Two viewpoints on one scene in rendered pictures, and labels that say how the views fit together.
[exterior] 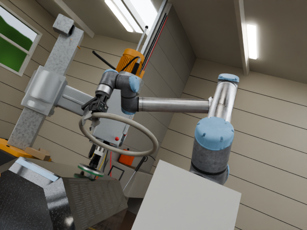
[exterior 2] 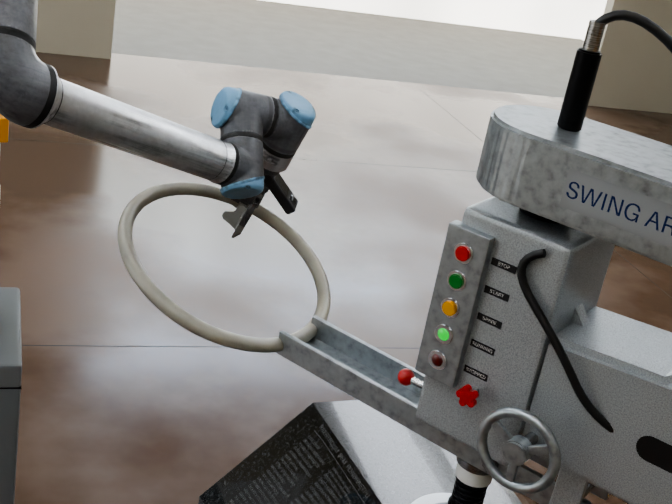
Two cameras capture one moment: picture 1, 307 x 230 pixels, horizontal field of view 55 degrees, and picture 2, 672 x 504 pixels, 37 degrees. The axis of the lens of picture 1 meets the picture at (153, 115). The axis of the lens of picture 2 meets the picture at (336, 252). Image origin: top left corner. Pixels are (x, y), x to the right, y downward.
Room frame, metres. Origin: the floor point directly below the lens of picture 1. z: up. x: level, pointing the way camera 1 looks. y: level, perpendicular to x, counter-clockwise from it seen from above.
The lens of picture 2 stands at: (3.30, -1.10, 2.12)
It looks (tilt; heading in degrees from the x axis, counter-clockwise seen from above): 23 degrees down; 135
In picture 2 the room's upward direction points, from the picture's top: 11 degrees clockwise
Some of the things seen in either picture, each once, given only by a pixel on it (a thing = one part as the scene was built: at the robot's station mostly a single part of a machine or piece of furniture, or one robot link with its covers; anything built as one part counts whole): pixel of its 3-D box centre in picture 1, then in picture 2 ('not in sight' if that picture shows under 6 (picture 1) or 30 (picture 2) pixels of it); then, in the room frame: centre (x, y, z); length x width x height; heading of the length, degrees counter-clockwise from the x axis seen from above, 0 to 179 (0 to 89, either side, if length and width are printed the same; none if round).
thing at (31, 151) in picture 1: (37, 154); not in sight; (2.72, 0.83, 0.81); 0.20 x 0.10 x 0.05; 80
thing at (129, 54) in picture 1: (129, 70); not in sight; (3.04, 0.42, 1.93); 0.31 x 0.28 x 0.40; 103
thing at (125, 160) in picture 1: (128, 157); not in sight; (5.73, 0.13, 1.00); 0.50 x 0.22 x 0.33; 156
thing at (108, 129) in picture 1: (112, 118); (554, 347); (2.47, 0.31, 1.35); 0.36 x 0.22 x 0.45; 13
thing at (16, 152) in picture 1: (18, 148); not in sight; (2.84, 1.06, 0.76); 0.49 x 0.49 x 0.05; 72
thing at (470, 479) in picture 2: (98, 152); (475, 468); (2.39, 0.29, 1.05); 0.07 x 0.07 x 0.04
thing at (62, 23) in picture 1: (64, 26); not in sight; (2.70, 1.11, 2.00); 0.20 x 0.18 x 0.15; 72
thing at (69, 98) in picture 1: (66, 97); not in sight; (2.90, 0.87, 1.39); 0.74 x 0.34 x 0.25; 107
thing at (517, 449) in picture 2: (119, 137); (527, 442); (2.54, 0.20, 1.22); 0.15 x 0.10 x 0.15; 13
